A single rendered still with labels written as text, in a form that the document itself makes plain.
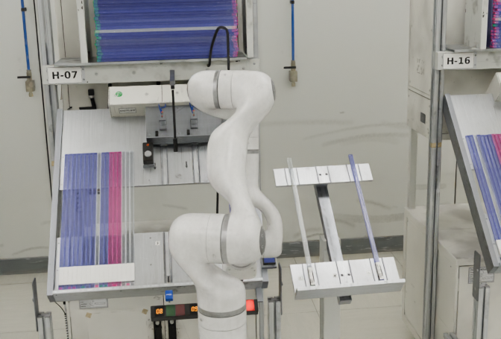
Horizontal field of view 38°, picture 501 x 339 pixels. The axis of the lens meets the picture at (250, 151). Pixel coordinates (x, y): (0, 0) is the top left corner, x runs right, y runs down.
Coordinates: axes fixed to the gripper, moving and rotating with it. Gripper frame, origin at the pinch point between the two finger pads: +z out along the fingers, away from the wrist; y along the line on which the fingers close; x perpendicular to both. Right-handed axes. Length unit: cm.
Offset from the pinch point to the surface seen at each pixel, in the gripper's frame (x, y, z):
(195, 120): 60, -10, 1
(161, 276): 6.8, -23.8, 10.1
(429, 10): 108, 86, 1
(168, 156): 52, -20, 10
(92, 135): 62, -47, 9
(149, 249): 16.4, -27.4, 10.0
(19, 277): 90, -111, 193
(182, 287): 2.2, -17.4, 9.9
